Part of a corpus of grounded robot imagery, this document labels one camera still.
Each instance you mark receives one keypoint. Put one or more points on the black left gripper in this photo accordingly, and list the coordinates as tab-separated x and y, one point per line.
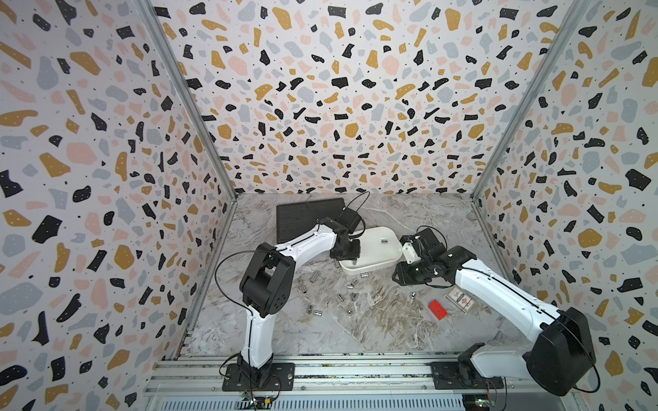
354	256

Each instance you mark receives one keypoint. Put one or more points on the aluminium corner post left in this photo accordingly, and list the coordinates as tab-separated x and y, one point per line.
148	16

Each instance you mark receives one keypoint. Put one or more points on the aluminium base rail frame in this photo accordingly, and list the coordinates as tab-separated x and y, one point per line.
343	382

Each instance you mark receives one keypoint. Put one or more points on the white plastic storage box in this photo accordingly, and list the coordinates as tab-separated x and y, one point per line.
374	255

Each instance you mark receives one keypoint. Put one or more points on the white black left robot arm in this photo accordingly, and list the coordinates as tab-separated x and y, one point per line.
267	283

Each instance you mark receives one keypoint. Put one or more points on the aluminium corner post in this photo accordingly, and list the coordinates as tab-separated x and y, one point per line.
560	41
148	16

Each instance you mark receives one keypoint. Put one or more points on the black ribbed tool case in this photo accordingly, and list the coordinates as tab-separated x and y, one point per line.
295	219

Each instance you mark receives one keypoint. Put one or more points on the aluminium corner post right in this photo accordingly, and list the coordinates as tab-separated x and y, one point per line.
560	41

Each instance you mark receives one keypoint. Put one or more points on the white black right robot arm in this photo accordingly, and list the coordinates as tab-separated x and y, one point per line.
558	350

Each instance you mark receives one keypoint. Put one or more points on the red plastic block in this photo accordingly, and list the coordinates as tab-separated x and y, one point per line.
437	309

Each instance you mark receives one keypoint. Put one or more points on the large chrome deep socket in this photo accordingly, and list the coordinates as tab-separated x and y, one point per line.
314	277

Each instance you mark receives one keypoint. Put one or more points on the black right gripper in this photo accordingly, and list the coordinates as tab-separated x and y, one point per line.
400	277

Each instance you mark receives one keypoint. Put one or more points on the small printed card box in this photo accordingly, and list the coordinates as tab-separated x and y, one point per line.
461	299

